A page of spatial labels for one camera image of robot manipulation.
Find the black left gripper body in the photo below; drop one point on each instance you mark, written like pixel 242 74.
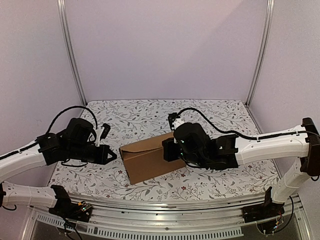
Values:
pixel 78 151

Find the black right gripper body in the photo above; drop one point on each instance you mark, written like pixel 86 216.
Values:
pixel 167 150

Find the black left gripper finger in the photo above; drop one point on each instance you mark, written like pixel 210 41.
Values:
pixel 111 157
pixel 110 151

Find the brown cardboard paper box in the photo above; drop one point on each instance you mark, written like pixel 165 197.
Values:
pixel 144 160

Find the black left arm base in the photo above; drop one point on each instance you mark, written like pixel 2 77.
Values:
pixel 66 209

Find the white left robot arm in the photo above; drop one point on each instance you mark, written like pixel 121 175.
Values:
pixel 19 163

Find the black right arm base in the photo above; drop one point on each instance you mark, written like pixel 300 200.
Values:
pixel 265 210

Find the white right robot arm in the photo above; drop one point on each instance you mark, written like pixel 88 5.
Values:
pixel 301 141

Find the floral patterned table mat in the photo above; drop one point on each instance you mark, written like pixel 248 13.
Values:
pixel 134 120

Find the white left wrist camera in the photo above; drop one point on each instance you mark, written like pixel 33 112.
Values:
pixel 101 133

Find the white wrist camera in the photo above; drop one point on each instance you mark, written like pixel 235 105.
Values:
pixel 101 133
pixel 174 121

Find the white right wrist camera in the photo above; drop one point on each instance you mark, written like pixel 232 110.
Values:
pixel 174 121

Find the aluminium front rail frame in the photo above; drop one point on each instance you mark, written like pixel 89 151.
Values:
pixel 215 219

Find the right aluminium corner post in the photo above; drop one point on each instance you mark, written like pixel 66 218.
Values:
pixel 261 53

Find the aluminium corner post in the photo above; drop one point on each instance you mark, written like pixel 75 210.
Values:
pixel 61 5
pixel 261 53

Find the left aluminium corner post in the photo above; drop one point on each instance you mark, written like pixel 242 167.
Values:
pixel 61 5

